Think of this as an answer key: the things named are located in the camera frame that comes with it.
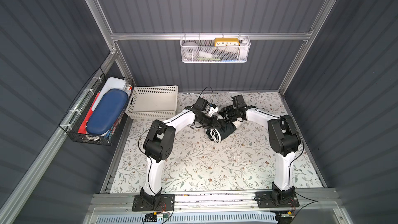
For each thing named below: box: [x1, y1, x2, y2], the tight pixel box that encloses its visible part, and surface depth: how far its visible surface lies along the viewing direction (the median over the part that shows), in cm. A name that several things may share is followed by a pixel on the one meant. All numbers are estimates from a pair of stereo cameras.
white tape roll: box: [181, 41, 200, 59], surface depth 89 cm
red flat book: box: [77, 91, 101, 135], surface depth 68 cm
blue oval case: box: [86, 88, 129, 135], surface depth 69 cm
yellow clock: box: [214, 37, 241, 47], surface depth 90 cm
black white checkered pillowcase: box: [205, 118, 244, 144], surface depth 92 cm
